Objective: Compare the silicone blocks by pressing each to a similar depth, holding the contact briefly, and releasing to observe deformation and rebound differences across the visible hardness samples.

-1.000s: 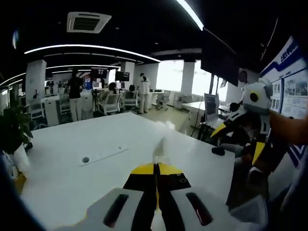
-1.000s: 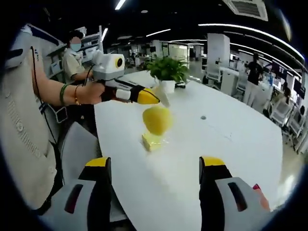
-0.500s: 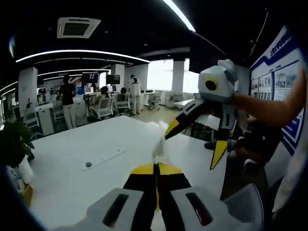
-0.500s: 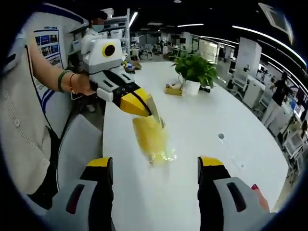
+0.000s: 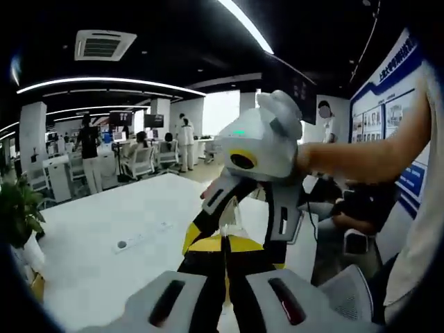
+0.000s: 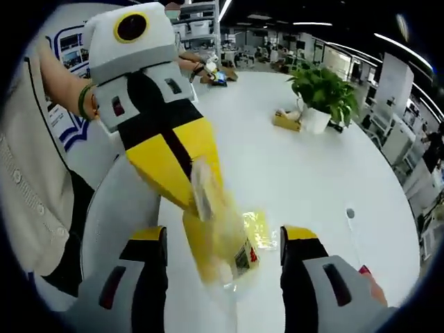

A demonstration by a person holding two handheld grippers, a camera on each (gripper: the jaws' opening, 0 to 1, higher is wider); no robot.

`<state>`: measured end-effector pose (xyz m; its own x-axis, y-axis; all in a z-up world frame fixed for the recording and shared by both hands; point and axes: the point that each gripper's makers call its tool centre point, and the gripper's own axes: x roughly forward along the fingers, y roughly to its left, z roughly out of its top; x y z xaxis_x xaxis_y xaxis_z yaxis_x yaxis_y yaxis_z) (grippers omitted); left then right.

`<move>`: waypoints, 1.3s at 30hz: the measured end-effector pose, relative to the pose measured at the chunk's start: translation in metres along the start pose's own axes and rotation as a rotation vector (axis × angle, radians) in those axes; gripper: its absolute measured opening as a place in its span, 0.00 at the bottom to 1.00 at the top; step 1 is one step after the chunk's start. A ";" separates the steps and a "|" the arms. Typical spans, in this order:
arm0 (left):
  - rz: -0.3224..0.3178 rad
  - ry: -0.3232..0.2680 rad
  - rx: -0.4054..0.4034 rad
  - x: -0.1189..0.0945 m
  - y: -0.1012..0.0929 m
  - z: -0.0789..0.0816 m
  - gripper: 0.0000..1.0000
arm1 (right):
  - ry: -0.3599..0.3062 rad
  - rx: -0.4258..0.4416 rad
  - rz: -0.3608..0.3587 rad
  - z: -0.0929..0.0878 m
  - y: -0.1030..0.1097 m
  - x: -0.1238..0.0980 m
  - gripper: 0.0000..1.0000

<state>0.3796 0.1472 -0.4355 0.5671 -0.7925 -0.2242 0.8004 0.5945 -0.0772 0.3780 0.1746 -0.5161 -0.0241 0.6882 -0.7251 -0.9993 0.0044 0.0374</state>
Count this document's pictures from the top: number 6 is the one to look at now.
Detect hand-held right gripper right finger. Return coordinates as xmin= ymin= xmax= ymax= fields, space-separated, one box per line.
xmin=279 ymin=225 xmax=400 ymax=333

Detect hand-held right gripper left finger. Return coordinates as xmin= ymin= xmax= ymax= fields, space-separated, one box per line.
xmin=74 ymin=225 xmax=170 ymax=333

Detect clear plastic bag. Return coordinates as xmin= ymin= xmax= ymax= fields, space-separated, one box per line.
xmin=181 ymin=155 xmax=265 ymax=291
xmin=241 ymin=207 xmax=279 ymax=251

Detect person's right hand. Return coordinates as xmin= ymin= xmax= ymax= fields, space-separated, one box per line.
xmin=358 ymin=264 xmax=389 ymax=307

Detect storage shelf with bins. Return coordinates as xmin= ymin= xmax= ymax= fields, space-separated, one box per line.
xmin=172 ymin=1 xmax=221 ymax=60

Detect brown cardboard box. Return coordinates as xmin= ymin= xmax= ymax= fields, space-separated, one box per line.
xmin=221 ymin=66 xmax=240 ymax=82

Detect dark trousers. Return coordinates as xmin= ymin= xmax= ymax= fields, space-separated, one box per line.
xmin=41 ymin=166 xmax=96 ymax=299

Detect yellow tissue box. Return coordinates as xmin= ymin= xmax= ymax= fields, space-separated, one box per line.
xmin=271 ymin=108 xmax=303 ymax=133

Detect green potted plant white pot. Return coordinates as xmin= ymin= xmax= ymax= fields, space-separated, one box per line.
xmin=285 ymin=60 xmax=360 ymax=135

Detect white square pillar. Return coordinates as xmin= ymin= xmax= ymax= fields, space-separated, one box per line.
xmin=375 ymin=51 xmax=416 ymax=116

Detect ceiling light strip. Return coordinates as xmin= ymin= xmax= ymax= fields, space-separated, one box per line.
xmin=373 ymin=32 xmax=435 ymax=71

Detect blue and white wall poster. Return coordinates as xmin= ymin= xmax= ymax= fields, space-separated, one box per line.
xmin=44 ymin=24 xmax=92 ymax=152

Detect green bead bracelet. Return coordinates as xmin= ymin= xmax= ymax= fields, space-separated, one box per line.
xmin=76 ymin=82 xmax=96 ymax=121

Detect white cable with round puck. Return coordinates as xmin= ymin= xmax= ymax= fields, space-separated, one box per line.
xmin=344 ymin=207 xmax=366 ymax=270

